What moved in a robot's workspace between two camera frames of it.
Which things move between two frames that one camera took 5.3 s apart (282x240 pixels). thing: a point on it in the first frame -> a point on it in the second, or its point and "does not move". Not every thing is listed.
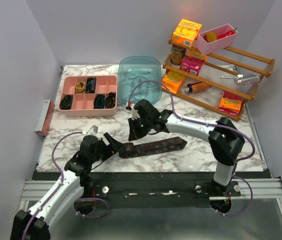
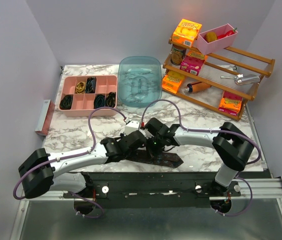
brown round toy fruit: (210, 36) does not move
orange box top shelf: (186, 32) does not move
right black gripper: (133, 134) -> (153, 153)
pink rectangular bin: (207, 48) does not move
